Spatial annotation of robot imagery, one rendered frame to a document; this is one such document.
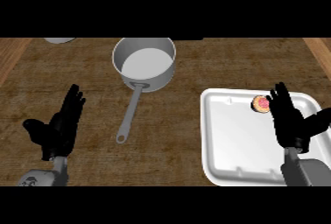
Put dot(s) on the pink frosted cupcake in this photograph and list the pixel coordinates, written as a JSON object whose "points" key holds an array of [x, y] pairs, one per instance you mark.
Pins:
{"points": [[260, 104]]}

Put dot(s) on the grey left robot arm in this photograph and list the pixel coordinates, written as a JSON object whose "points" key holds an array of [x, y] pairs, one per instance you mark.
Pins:
{"points": [[47, 173]]}

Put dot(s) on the white plastic tray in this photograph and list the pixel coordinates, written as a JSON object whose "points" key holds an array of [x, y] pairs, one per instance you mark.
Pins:
{"points": [[241, 140]]}

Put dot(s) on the pale grey round object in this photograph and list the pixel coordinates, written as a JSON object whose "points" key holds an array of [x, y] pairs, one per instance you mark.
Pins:
{"points": [[59, 40]]}

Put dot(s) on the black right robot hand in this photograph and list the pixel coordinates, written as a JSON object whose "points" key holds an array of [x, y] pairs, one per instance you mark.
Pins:
{"points": [[289, 122]]}

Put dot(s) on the grey metal saucepan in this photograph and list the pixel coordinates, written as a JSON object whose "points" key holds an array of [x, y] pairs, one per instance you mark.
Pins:
{"points": [[143, 68]]}

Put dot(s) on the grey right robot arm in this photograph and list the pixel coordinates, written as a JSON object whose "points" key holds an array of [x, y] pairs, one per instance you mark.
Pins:
{"points": [[301, 170]]}

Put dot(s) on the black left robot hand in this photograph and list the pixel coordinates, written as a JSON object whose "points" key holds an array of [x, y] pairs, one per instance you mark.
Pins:
{"points": [[59, 128]]}

